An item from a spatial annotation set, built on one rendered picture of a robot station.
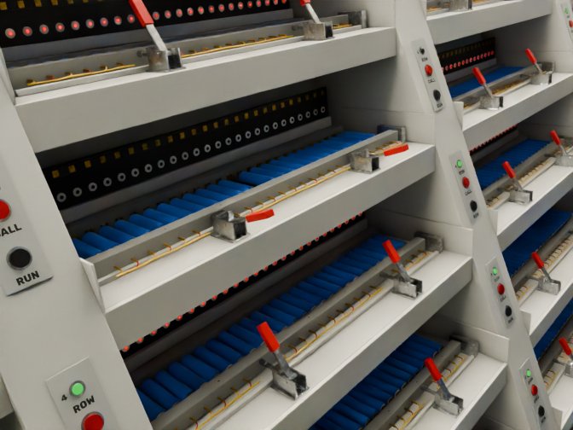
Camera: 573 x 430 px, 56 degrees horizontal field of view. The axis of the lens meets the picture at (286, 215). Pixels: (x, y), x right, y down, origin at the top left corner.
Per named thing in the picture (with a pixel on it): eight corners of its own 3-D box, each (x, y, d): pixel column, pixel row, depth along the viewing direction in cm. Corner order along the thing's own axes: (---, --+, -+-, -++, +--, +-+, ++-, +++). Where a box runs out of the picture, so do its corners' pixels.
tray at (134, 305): (435, 171, 90) (435, 114, 87) (114, 354, 51) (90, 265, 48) (340, 156, 104) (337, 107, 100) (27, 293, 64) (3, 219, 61)
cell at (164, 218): (155, 219, 69) (186, 229, 65) (143, 224, 68) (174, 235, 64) (153, 206, 69) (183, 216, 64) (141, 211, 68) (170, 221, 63)
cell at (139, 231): (128, 230, 67) (158, 242, 62) (115, 236, 66) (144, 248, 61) (124, 217, 66) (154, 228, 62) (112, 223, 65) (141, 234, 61)
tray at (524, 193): (596, 165, 138) (603, 112, 133) (494, 258, 99) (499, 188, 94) (517, 155, 152) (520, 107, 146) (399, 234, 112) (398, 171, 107)
